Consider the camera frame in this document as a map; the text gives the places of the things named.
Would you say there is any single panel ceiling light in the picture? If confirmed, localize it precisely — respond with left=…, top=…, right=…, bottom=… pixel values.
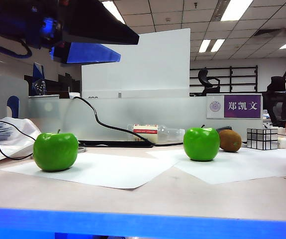
left=219, top=0, right=254, bottom=22

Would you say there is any ceiling air vent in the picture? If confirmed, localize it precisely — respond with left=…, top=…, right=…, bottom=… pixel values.
left=251, top=29, right=284, bottom=38

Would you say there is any black mesh office chair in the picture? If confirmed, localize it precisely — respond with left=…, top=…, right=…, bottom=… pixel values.
left=262, top=76, right=286, bottom=129

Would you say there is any large white board panel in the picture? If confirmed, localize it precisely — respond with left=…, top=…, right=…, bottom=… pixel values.
left=81, top=28, right=191, bottom=100

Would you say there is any flat black keyboard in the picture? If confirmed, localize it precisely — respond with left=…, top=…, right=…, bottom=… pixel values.
left=79, top=140, right=155, bottom=149

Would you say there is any thick black cable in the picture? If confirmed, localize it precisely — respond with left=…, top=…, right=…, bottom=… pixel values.
left=73, top=96, right=185, bottom=148

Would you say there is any silver mirror cube puzzle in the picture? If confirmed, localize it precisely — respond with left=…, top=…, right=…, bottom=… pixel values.
left=246, top=128, right=279, bottom=151

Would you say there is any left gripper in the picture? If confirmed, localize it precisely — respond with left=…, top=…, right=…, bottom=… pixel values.
left=0, top=0, right=140, bottom=64

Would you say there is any dark blue gripper cable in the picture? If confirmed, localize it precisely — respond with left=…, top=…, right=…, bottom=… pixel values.
left=0, top=39, right=33, bottom=59

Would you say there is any black wall shelf rack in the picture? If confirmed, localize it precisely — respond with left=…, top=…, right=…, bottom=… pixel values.
left=190, top=65, right=259, bottom=94

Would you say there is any blue front bar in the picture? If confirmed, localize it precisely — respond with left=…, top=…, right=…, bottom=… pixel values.
left=0, top=207, right=286, bottom=239

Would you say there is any grey blue file holder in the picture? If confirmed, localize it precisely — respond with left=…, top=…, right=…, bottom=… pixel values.
left=0, top=76, right=29, bottom=121

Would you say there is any frosted glass desk partition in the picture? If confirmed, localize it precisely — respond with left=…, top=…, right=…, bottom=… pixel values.
left=28, top=96, right=264, bottom=142

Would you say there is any clear bottle with red label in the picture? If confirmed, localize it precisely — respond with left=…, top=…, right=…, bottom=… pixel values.
left=127, top=123, right=186, bottom=145

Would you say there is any purple white name plate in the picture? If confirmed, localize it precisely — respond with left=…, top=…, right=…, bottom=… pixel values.
left=206, top=94, right=263, bottom=120

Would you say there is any brown kiwi with green mark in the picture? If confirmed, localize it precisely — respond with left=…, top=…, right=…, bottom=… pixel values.
left=218, top=129, right=242, bottom=153

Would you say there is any blue crystal trophy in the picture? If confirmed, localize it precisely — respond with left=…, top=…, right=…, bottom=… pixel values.
left=32, top=62, right=47, bottom=97

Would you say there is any white paper sheet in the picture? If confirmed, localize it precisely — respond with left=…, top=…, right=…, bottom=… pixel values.
left=0, top=152, right=183, bottom=190
left=146, top=146, right=286, bottom=185

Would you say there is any dark background cabinet row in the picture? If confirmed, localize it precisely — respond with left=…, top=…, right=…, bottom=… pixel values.
left=24, top=72, right=82, bottom=97

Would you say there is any green plastic apple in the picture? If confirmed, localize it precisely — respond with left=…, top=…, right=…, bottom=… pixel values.
left=183, top=125, right=220, bottom=162
left=32, top=129, right=79, bottom=172

